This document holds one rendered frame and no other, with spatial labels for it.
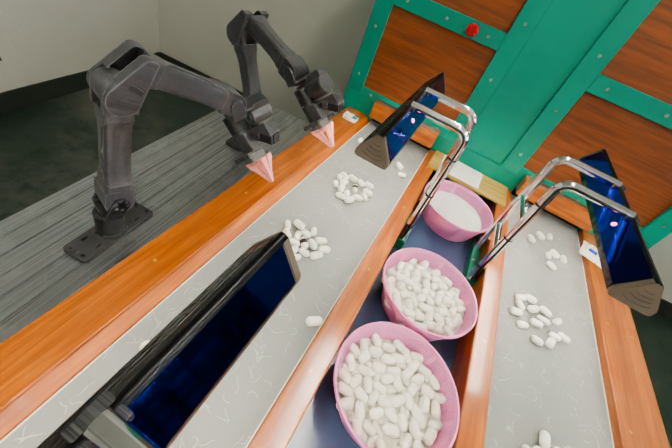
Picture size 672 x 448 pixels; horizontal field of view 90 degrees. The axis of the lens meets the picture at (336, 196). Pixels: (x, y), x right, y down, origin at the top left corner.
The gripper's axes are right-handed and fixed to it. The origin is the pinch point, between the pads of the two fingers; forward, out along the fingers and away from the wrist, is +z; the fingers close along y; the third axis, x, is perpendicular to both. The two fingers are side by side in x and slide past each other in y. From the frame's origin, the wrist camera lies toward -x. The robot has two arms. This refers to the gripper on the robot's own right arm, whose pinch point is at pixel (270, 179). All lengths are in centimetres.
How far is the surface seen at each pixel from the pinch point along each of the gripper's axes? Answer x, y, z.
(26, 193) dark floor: 140, -10, -38
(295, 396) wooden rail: -19, -40, 31
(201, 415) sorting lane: -10, -50, 23
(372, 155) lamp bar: -34.2, -2.9, 2.7
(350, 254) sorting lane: -13.3, -1.1, 27.6
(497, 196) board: -39, 63, 52
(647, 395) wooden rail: -68, 9, 88
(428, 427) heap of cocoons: -33, -29, 52
